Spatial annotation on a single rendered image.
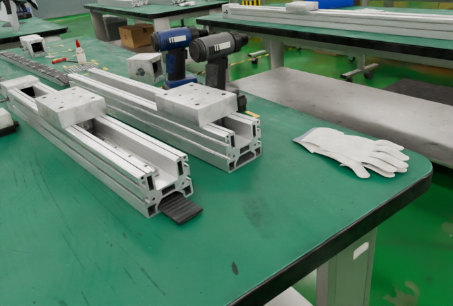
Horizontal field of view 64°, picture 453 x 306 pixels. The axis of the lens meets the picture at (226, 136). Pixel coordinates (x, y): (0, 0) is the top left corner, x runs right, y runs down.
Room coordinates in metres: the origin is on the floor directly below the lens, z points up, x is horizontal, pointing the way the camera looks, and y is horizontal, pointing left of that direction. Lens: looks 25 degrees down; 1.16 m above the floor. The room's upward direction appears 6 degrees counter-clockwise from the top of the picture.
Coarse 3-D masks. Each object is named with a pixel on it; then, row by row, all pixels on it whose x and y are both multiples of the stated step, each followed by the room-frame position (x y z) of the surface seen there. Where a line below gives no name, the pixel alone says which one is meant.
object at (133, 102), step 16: (80, 80) 1.16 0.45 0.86; (96, 80) 1.24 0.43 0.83; (112, 80) 1.15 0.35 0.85; (128, 80) 1.09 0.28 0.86; (112, 96) 0.99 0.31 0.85; (128, 96) 0.93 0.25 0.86; (144, 96) 1.00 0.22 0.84; (112, 112) 1.01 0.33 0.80; (128, 112) 0.93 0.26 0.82; (144, 112) 0.87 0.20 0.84; (160, 112) 0.80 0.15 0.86; (144, 128) 0.88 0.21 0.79; (160, 128) 0.83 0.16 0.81; (176, 128) 0.76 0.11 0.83; (192, 128) 0.71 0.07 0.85; (208, 128) 0.68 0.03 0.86; (224, 128) 0.67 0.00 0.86; (240, 128) 0.70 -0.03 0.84; (256, 128) 0.69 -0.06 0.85; (176, 144) 0.77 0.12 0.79; (192, 144) 0.72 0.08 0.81; (208, 144) 0.67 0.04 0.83; (224, 144) 0.65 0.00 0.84; (240, 144) 0.67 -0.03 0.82; (256, 144) 0.69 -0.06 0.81; (208, 160) 0.68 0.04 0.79; (224, 160) 0.64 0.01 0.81; (240, 160) 0.67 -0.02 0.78
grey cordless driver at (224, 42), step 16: (224, 32) 0.97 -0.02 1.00; (192, 48) 0.92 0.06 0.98; (208, 48) 0.91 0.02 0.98; (224, 48) 0.94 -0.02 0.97; (240, 48) 0.98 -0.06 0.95; (208, 64) 0.94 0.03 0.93; (224, 64) 0.95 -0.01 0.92; (208, 80) 0.93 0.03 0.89; (224, 80) 0.95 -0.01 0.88; (240, 96) 0.95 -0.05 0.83; (240, 112) 0.95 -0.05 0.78
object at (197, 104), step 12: (192, 84) 0.85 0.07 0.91; (156, 96) 0.80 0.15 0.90; (168, 96) 0.78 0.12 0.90; (180, 96) 0.77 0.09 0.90; (192, 96) 0.76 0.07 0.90; (204, 96) 0.76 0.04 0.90; (216, 96) 0.75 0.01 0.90; (228, 96) 0.74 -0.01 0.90; (156, 108) 0.80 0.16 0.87; (168, 108) 0.77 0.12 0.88; (180, 108) 0.73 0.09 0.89; (192, 108) 0.70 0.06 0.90; (204, 108) 0.69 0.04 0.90; (216, 108) 0.72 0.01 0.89; (228, 108) 0.74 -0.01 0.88; (192, 120) 0.70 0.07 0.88; (204, 120) 0.69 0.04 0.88; (216, 120) 0.73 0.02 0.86
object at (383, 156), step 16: (320, 128) 0.77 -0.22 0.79; (304, 144) 0.71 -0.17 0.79; (320, 144) 0.69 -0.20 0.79; (336, 144) 0.68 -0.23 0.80; (352, 144) 0.67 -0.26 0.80; (368, 144) 0.66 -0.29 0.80; (384, 144) 0.65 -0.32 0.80; (352, 160) 0.61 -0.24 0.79; (368, 160) 0.59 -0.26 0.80; (384, 160) 0.60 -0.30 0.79; (400, 160) 0.59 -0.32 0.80; (368, 176) 0.57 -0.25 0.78; (384, 176) 0.56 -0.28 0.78
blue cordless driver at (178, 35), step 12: (156, 36) 1.08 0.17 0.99; (168, 36) 1.09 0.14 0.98; (180, 36) 1.10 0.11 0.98; (192, 36) 1.11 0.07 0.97; (204, 36) 1.14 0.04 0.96; (156, 48) 1.08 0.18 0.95; (168, 48) 1.09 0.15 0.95; (180, 48) 1.11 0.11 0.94; (168, 60) 1.10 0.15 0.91; (180, 60) 1.11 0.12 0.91; (168, 72) 1.10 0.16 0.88; (180, 72) 1.11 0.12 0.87; (168, 84) 1.09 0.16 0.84; (180, 84) 1.09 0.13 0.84
